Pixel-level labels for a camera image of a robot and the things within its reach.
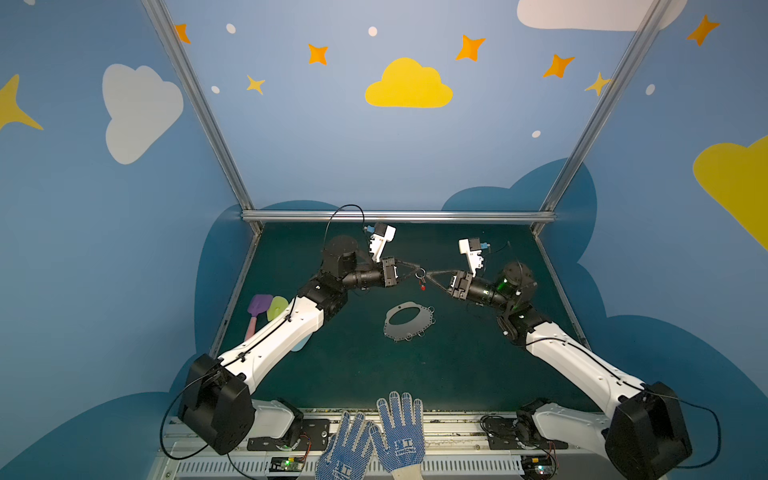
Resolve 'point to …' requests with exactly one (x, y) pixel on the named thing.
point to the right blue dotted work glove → (403, 454)
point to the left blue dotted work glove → (340, 463)
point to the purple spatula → (258, 305)
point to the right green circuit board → (538, 466)
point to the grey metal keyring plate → (408, 319)
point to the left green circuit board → (286, 464)
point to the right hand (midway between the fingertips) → (430, 274)
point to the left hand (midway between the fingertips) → (421, 271)
